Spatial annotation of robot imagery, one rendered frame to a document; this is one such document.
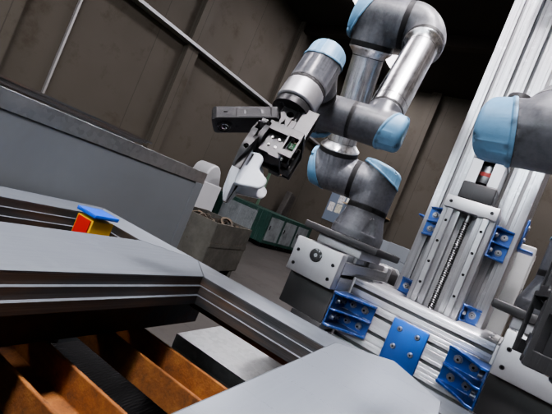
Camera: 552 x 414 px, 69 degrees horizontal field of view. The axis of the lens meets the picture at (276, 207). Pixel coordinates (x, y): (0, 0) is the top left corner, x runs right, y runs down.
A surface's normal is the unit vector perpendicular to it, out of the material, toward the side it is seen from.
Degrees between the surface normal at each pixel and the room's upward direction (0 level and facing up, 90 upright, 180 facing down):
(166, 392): 90
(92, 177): 90
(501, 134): 118
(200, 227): 90
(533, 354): 90
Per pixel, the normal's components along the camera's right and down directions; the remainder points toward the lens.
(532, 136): -0.74, 0.12
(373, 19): -0.42, 0.28
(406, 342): -0.51, -0.21
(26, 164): 0.82, 0.34
